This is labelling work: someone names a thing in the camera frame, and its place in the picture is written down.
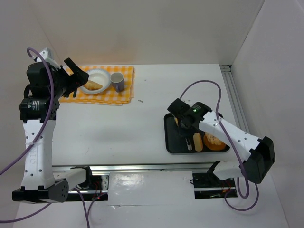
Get metal tongs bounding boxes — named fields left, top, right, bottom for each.
left=182, top=137, right=192, bottom=151

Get long bread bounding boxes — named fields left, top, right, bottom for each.
left=83, top=80, right=103, bottom=91

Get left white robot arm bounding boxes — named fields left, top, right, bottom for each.
left=12, top=58, right=89, bottom=203

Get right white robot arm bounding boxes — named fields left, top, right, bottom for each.
left=168, top=98, right=275, bottom=184

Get small round bun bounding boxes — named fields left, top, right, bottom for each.
left=193, top=133, right=203, bottom=152

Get black tray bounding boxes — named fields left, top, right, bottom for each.
left=164, top=114, right=230, bottom=155

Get white paper plate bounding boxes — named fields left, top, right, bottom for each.
left=80, top=69, right=111, bottom=95

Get lavender mug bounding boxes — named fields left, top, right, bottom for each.
left=110, top=72, right=125, bottom=93

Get yellow checkered cloth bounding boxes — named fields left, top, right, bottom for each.
left=60, top=66, right=135, bottom=105

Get sugared ring pastry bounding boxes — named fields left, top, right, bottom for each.
left=203, top=133, right=226, bottom=151

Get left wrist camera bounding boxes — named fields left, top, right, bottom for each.
left=39, top=48, right=59, bottom=69

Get aluminium rail front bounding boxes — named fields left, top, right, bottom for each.
left=51, top=161, right=240, bottom=176

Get aluminium rail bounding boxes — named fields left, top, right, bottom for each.
left=51, top=161, right=240, bottom=176
left=220, top=65, right=250, bottom=133

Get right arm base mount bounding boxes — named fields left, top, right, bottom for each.
left=190, top=173, right=238, bottom=200

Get aluminium rail right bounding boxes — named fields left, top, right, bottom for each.
left=220, top=65, right=250, bottom=133

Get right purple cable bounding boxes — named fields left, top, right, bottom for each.
left=179, top=80, right=259, bottom=212

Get purple cable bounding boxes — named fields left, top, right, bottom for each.
left=0, top=47, right=107, bottom=228
left=179, top=80, right=259, bottom=212

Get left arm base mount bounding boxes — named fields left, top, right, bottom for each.
left=65, top=169, right=109, bottom=202

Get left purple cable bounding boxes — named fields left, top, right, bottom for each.
left=0, top=47, right=107, bottom=228

